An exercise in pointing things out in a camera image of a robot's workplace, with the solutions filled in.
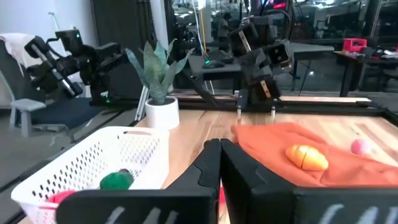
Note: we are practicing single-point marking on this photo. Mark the snake plant in white pot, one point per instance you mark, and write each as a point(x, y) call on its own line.
point(161, 115)

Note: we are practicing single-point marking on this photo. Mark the grey plastic step stool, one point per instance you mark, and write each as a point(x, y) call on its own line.
point(26, 107)

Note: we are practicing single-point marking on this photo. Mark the silver aluminium strut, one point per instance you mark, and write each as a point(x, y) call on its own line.
point(141, 104)

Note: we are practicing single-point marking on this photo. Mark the green toy pepper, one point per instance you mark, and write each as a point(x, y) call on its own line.
point(116, 181)

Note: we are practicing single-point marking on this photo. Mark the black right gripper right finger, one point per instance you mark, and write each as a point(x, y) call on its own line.
point(264, 202)

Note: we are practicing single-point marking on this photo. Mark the black keyboard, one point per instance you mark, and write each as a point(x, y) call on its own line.
point(219, 55)

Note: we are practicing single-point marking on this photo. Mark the white draped towel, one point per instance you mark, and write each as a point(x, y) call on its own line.
point(17, 46)

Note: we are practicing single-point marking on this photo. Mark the dark grey desk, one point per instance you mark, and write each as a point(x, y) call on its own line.
point(217, 73)

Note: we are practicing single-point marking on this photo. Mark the orange cloth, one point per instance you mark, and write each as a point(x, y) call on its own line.
point(273, 140)

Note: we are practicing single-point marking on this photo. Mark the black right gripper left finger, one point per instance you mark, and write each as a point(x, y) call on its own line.
point(186, 205)

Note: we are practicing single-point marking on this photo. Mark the black computer mouse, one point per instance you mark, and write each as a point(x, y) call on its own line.
point(213, 64)

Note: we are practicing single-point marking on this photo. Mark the orange sliced toy vegetable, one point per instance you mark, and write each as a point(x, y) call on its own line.
point(306, 158)

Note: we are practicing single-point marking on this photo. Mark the pink toy ball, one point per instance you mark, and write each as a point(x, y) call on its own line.
point(360, 147)

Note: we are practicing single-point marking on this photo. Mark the background black robot arm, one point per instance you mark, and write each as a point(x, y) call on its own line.
point(93, 62)

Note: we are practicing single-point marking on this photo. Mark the white perforated plastic basket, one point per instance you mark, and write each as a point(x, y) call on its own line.
point(93, 149)

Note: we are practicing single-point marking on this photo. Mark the large red toy tomato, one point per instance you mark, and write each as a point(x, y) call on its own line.
point(62, 196)

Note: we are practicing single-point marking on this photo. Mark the red plastic crate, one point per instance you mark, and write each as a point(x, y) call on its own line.
point(354, 44)

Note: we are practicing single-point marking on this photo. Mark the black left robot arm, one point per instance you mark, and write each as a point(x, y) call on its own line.
point(261, 34)

